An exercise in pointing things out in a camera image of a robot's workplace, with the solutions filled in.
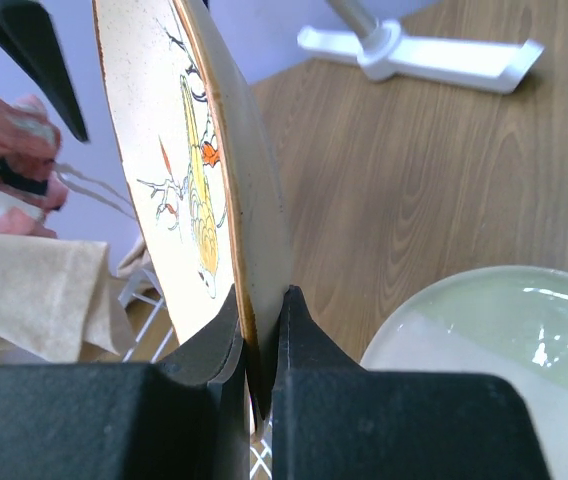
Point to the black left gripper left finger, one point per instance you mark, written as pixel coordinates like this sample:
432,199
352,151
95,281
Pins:
181,418

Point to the white clothes rack frame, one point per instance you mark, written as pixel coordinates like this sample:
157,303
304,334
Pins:
382,50

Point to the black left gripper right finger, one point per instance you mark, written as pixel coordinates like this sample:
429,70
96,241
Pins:
333,419

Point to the white wire dish rack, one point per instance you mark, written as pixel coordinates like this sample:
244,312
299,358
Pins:
155,339

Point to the bird pattern beige plate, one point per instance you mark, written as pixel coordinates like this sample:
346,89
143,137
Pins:
201,174

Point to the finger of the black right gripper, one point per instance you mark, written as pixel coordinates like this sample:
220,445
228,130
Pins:
28,36

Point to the beige hanging shirt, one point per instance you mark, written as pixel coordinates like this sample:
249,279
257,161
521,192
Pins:
59,301

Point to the cream green floral plate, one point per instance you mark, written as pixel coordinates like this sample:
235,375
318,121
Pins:
508,321

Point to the pink patterned hanging garment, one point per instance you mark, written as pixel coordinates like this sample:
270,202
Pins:
32,183

